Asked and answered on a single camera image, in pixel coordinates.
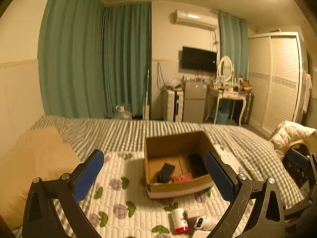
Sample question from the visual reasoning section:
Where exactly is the black remote control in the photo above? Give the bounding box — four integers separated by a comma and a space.
188, 153, 208, 178

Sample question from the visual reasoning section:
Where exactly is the pink patterned card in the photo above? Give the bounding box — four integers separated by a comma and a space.
171, 173, 193, 183

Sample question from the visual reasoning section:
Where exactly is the tan pillow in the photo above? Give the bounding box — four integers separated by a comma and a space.
1, 126, 81, 230

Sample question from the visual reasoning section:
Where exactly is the grey checked blanket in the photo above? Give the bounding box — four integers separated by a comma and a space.
12, 114, 305, 238

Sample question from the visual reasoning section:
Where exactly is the small white box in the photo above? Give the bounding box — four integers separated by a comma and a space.
184, 207, 206, 219

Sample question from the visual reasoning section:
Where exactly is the floral quilted bedspread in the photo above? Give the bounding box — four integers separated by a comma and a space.
79, 152, 229, 237

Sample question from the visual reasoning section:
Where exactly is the white tube red cap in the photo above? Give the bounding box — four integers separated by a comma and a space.
171, 208, 189, 234

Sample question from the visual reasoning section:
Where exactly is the white puffy jacket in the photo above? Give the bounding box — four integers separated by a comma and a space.
269, 121, 316, 156

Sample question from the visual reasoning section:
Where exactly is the brown cardboard box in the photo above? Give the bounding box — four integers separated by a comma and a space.
145, 131, 215, 199

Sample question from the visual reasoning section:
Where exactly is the blue laundry basket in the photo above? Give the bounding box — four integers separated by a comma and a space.
215, 108, 229, 125

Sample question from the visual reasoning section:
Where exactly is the clear water jug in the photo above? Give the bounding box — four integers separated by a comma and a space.
111, 105, 132, 120

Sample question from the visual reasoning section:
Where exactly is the white dressing table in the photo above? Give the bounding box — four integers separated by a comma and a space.
205, 88, 254, 126

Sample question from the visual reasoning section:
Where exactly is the silver mini fridge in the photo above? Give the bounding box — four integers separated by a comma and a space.
182, 80, 207, 124

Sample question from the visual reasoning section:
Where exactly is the white suitcase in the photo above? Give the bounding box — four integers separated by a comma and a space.
162, 89, 184, 123

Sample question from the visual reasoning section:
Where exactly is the oval vanity mirror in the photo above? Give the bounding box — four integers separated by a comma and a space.
217, 55, 234, 83

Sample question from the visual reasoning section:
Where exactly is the white louvred wardrobe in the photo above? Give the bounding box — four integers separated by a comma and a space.
248, 32, 303, 136

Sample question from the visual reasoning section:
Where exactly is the large teal curtain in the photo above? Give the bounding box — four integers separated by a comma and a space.
38, 0, 152, 118

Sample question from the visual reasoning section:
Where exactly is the narrow teal curtain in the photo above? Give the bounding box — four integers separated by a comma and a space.
218, 12, 249, 80

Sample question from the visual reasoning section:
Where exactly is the white air conditioner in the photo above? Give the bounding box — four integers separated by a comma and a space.
174, 10, 218, 31

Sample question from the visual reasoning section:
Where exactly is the black wall television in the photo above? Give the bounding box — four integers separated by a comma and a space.
181, 46, 217, 73

